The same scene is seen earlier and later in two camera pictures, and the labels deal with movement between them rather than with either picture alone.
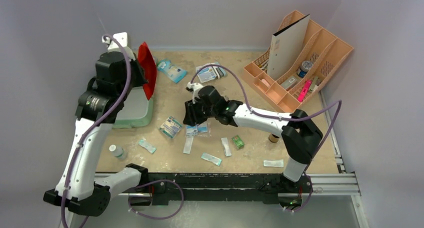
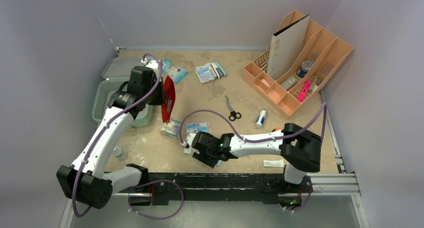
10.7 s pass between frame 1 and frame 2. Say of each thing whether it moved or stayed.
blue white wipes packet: stayed
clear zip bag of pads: stayed
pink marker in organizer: stayed
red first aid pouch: moved
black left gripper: moved
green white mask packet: stayed
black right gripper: moved
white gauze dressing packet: stayed
